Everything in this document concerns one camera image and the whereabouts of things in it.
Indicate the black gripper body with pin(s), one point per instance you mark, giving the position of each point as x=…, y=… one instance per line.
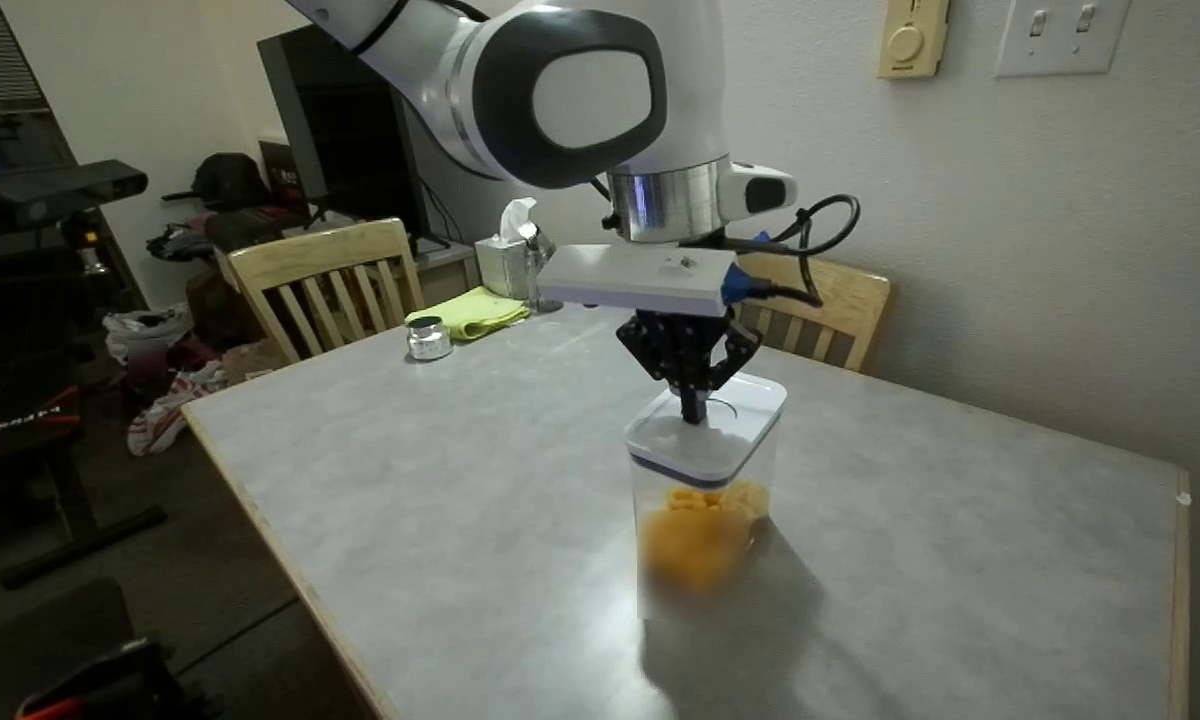
x=692, y=355

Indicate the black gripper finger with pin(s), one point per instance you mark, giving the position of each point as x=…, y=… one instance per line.
x=692, y=407

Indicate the white container lid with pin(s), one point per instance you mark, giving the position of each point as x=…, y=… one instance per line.
x=736, y=432

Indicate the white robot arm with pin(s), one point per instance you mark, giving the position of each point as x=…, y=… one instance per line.
x=557, y=93

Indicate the clear plastic container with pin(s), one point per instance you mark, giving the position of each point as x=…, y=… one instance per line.
x=650, y=495

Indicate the yellow snack pieces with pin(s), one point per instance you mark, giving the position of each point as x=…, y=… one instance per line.
x=699, y=537

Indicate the wooden chair right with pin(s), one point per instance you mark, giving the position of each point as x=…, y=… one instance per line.
x=823, y=311

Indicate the wooden chair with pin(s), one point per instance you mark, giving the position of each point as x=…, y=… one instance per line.
x=823, y=311
x=329, y=284

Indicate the white tissue box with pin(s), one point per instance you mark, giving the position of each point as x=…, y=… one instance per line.
x=512, y=255

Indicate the yellow green cloth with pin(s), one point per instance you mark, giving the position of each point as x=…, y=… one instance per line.
x=475, y=315

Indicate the wooden chair left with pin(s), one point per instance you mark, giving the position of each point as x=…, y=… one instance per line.
x=329, y=284

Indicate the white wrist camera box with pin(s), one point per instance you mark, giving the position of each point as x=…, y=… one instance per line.
x=646, y=277

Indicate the beige wall thermostat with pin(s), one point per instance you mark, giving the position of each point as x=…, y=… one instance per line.
x=915, y=38

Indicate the white light switch plate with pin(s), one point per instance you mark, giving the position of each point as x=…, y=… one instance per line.
x=1062, y=38

